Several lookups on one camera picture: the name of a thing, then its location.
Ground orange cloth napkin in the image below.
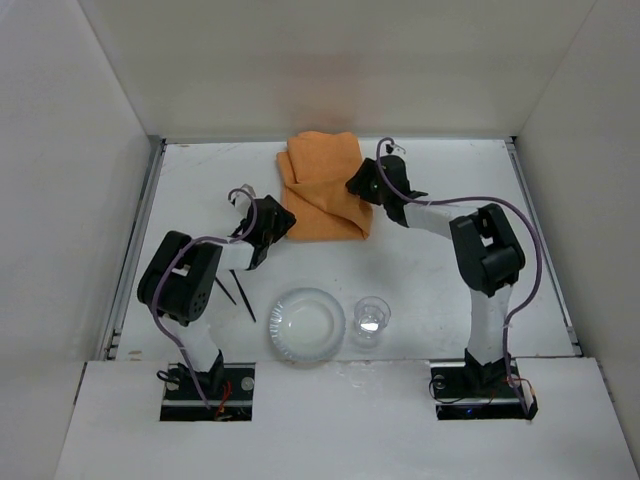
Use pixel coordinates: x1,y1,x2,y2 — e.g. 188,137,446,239
276,131,373,242

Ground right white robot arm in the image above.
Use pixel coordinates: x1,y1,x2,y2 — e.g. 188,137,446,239
346,155,526,392

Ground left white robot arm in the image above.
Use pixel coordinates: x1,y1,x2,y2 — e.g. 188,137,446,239
137,185,296,401

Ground black plastic knife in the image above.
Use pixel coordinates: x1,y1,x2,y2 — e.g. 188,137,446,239
230,270,257,323

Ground black plastic fork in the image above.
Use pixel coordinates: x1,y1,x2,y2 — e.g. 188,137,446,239
214,277,237,305

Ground clear plastic plate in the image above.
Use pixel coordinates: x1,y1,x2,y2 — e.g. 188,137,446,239
269,288,346,363

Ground clear plastic cup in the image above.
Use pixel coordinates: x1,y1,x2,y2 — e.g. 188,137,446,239
353,296,391,348

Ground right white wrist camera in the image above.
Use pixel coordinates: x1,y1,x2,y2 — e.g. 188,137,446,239
385,142,406,155

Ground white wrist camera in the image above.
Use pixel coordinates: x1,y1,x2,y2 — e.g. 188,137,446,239
385,142,406,155
227,184,256,218

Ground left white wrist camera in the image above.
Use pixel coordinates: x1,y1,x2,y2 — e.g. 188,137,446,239
227,184,256,218

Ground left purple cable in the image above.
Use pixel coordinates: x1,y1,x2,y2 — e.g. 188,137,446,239
149,187,259,409

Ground purple cable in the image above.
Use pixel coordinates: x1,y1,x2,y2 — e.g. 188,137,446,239
149,187,259,409
375,137,544,416

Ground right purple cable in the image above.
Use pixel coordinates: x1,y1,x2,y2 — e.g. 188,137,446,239
375,137,544,416

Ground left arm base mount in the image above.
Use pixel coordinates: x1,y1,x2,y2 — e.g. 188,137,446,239
156,363,256,422

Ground left aluminium table rail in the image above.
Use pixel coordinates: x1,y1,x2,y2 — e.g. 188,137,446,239
96,135,167,360

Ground aluminium table rail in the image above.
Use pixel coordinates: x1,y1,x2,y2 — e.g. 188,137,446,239
96,135,167,360
505,136,584,358

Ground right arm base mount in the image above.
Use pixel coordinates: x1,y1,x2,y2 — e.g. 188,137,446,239
428,361,539,421

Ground right aluminium table rail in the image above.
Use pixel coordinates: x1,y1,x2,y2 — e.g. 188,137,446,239
505,136,584,358

